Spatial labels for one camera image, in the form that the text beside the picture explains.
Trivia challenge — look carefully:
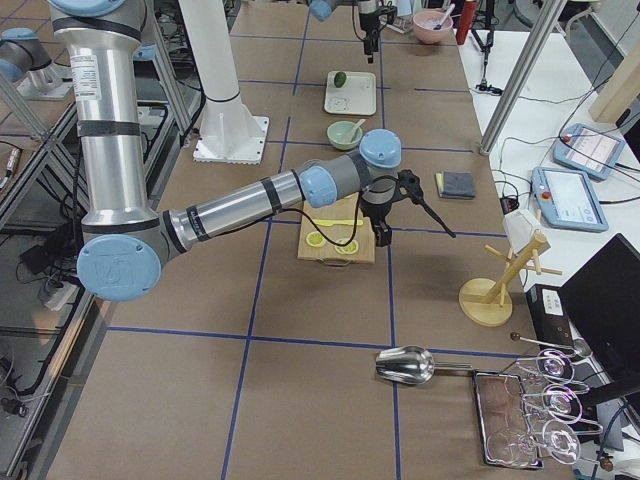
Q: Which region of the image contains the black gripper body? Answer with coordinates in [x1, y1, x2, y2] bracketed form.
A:
[360, 169, 456, 247]
[355, 0, 396, 54]

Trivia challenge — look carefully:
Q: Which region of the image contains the cream plastic spoon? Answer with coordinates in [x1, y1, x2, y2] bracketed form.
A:
[346, 119, 366, 144]

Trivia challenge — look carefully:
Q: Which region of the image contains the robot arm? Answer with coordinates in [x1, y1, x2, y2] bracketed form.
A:
[50, 1, 425, 302]
[307, 0, 398, 64]

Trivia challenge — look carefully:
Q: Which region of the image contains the pink bowl with ice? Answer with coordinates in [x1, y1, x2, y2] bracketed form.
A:
[412, 10, 453, 44]

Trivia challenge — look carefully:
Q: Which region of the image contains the mint green bowl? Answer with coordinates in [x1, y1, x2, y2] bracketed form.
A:
[326, 121, 363, 151]

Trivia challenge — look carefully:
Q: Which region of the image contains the green avocado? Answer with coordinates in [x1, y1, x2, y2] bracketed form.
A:
[333, 71, 347, 88]

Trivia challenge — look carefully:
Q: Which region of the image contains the cream bear serving tray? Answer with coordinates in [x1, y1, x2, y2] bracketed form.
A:
[324, 71, 377, 116]

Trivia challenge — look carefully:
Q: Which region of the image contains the bamboo cutting board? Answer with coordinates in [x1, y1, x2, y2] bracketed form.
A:
[297, 194, 375, 265]

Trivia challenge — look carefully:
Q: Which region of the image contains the upper lemon slice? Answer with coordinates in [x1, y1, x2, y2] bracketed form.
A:
[334, 240, 359, 255]

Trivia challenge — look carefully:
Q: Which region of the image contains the yellow plastic knife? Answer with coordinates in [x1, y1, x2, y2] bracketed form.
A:
[312, 219, 364, 227]

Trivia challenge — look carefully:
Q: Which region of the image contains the separate lemon slice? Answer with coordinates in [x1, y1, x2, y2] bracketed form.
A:
[305, 231, 326, 248]

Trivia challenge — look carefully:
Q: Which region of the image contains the grey yellow folded cloth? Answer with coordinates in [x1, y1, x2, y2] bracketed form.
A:
[435, 171, 475, 199]

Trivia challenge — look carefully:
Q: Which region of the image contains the red cylinder bottle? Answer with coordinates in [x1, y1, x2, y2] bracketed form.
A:
[456, 0, 477, 46]

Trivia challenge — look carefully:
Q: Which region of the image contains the black tripod stand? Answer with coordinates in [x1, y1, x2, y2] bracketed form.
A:
[471, 0, 503, 96]

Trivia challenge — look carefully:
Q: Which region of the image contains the wooden mug tree stand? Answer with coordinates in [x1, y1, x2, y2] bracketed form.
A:
[458, 229, 562, 327]

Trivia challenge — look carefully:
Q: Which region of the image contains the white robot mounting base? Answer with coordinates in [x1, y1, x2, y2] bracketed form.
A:
[193, 113, 270, 165]

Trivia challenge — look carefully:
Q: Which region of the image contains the steel metal scoop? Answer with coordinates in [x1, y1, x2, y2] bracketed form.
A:
[375, 345, 474, 386]

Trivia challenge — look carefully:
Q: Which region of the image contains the front teach pendant tablet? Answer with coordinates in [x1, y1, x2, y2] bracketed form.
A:
[531, 167, 609, 233]

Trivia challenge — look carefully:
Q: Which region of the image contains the teach pendant tablet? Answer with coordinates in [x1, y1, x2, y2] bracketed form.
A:
[553, 123, 626, 181]
[531, 167, 609, 233]

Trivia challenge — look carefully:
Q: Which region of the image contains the rear teach pendant tablet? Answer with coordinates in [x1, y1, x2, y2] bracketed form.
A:
[553, 123, 626, 181]

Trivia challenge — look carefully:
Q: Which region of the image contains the black laptop monitor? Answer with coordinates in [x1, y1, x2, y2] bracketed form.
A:
[559, 233, 639, 380]

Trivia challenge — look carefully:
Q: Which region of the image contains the black framed wooden tray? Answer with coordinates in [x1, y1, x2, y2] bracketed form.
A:
[472, 371, 544, 471]

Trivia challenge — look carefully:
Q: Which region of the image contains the clear glass on tray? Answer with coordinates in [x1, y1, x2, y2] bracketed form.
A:
[485, 420, 581, 469]

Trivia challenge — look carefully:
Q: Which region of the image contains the aluminium frame post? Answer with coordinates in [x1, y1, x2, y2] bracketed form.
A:
[479, 0, 567, 156]

